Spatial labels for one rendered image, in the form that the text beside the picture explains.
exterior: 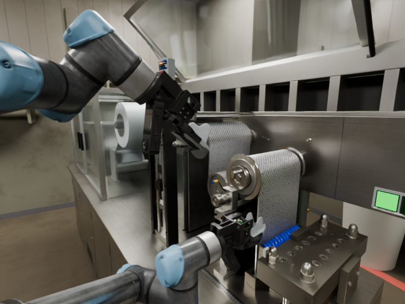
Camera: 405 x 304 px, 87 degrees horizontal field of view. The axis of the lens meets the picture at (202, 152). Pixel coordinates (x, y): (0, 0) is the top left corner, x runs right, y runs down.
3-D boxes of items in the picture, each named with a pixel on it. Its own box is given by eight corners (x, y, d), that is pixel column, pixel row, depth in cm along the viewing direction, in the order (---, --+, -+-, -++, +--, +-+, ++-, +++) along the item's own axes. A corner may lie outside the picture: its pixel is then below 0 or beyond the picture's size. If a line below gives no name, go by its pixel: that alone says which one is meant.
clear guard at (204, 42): (129, 17, 122) (129, 16, 122) (185, 81, 151) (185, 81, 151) (319, -176, 41) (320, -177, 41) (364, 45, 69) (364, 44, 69)
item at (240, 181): (227, 183, 71) (231, 162, 69) (231, 181, 72) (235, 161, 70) (244, 194, 66) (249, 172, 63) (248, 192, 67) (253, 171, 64)
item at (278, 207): (255, 248, 69) (258, 193, 65) (294, 225, 83) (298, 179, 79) (257, 249, 68) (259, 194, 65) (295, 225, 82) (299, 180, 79)
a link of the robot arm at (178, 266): (153, 278, 51) (152, 245, 49) (191, 259, 57) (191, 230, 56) (169, 301, 45) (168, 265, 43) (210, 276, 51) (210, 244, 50)
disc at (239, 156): (226, 193, 75) (225, 151, 73) (227, 193, 76) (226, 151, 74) (261, 205, 64) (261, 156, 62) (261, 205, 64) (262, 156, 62)
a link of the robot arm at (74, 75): (-3, 91, 32) (44, 37, 31) (45, 97, 43) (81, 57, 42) (40, 128, 34) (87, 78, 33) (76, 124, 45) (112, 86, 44)
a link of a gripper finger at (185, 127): (205, 139, 49) (176, 114, 45) (202, 144, 49) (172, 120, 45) (195, 139, 53) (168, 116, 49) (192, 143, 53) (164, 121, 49)
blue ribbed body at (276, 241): (258, 253, 69) (259, 242, 68) (294, 230, 82) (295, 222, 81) (267, 258, 66) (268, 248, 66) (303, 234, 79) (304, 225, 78)
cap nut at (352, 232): (344, 235, 75) (345, 223, 74) (348, 231, 77) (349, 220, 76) (356, 240, 72) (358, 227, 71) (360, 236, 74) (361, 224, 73)
